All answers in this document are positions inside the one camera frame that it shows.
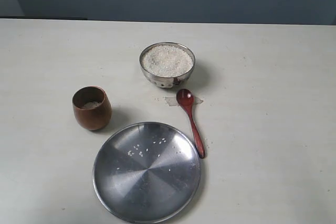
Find red wooden spoon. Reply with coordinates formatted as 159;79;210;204
176;89;206;158

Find steel bowl of rice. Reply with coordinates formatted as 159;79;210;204
139;42;196;89

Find clear tape patch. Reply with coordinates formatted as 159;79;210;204
164;97;203;106

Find brown wooden cup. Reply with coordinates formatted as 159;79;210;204
72;86;112;131

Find round steel plate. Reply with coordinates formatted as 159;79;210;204
92;122;201;223

